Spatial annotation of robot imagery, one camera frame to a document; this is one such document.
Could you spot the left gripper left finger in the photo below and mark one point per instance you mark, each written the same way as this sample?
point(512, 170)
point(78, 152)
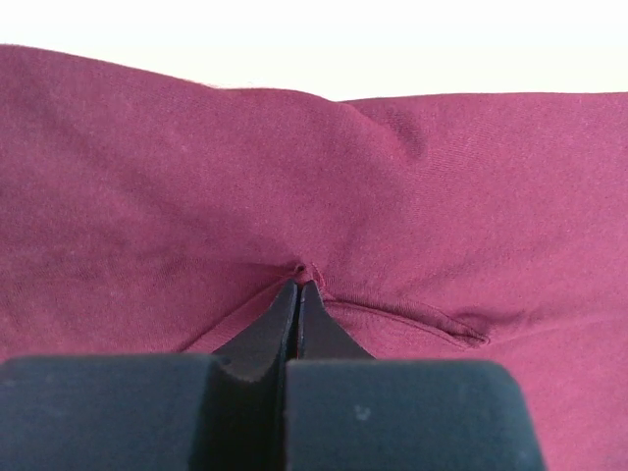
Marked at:
point(177, 411)

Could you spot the maroon t shirt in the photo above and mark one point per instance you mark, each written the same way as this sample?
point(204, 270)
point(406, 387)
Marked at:
point(144, 213)

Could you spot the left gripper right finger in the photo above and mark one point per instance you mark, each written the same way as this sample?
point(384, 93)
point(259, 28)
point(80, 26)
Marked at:
point(345, 410)

